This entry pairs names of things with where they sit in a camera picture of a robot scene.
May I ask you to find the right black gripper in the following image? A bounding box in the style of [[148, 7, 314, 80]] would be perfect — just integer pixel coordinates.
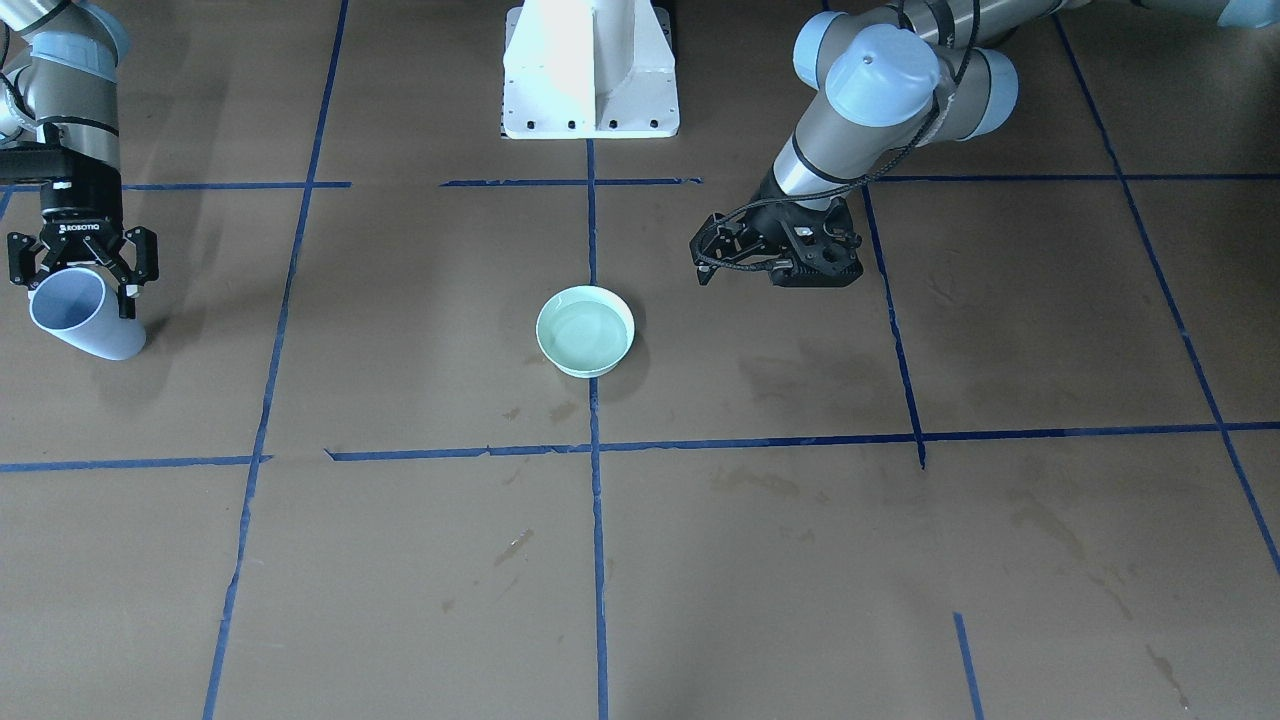
[[6, 155, 159, 320]]

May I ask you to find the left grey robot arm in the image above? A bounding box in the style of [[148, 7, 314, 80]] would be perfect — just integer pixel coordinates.
[[690, 1, 1070, 288]]

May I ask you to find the light green bowl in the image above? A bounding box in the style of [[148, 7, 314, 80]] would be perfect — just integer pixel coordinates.
[[535, 284, 636, 379]]

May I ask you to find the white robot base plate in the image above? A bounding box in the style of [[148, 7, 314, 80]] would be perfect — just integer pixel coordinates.
[[500, 1, 681, 140]]

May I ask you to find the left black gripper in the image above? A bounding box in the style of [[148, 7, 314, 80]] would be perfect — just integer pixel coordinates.
[[690, 197, 864, 288]]

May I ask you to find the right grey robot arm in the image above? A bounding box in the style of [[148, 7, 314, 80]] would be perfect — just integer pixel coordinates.
[[1, 1, 159, 320]]

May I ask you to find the blue-grey plastic cup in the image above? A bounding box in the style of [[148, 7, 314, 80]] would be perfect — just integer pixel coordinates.
[[29, 266, 146, 361]]

